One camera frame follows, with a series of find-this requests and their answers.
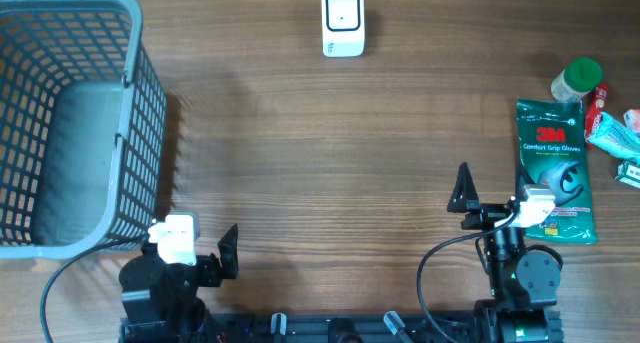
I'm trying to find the green 3M gloves pack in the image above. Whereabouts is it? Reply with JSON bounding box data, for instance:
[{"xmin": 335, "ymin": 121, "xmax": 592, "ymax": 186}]
[{"xmin": 516, "ymin": 98, "xmax": 598, "ymax": 245}]

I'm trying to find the grey plastic basket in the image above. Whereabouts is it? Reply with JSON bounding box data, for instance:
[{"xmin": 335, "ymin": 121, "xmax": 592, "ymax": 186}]
[{"xmin": 1, "ymin": 0, "xmax": 167, "ymax": 260}]

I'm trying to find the green lid jar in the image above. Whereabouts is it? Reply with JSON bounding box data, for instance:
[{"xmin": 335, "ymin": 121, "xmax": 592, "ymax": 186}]
[{"xmin": 550, "ymin": 57, "xmax": 603, "ymax": 103}]

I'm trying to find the red sachet stick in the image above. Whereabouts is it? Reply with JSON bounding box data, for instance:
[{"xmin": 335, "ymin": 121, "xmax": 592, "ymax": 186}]
[{"xmin": 585, "ymin": 83, "xmax": 609, "ymax": 150}]

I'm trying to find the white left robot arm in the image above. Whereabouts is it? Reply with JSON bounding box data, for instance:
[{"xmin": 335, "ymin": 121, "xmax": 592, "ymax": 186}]
[{"xmin": 119, "ymin": 225, "xmax": 239, "ymax": 343}]

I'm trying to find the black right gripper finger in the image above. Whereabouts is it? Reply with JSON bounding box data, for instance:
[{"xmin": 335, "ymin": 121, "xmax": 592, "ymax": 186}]
[
  {"xmin": 514, "ymin": 165, "xmax": 536, "ymax": 193},
  {"xmin": 447, "ymin": 162, "xmax": 479, "ymax": 213}
]

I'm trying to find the mint green wipes pack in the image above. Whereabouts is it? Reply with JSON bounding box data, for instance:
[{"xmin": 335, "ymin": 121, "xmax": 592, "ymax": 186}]
[{"xmin": 586, "ymin": 112, "xmax": 639, "ymax": 164}]

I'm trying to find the green medicine box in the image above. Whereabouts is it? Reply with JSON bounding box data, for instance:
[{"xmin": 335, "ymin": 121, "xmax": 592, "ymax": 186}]
[{"xmin": 615, "ymin": 161, "xmax": 640, "ymax": 189}]

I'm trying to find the small red white box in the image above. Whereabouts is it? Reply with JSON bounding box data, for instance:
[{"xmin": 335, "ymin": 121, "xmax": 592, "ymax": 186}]
[{"xmin": 623, "ymin": 109, "xmax": 640, "ymax": 136}]

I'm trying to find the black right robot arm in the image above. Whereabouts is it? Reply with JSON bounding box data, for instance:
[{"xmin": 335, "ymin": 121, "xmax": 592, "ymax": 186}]
[{"xmin": 447, "ymin": 163, "xmax": 564, "ymax": 343}]

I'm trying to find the white barcode scanner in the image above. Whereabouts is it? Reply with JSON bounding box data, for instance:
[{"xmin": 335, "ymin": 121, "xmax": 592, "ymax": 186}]
[{"xmin": 321, "ymin": 0, "xmax": 366, "ymax": 58}]

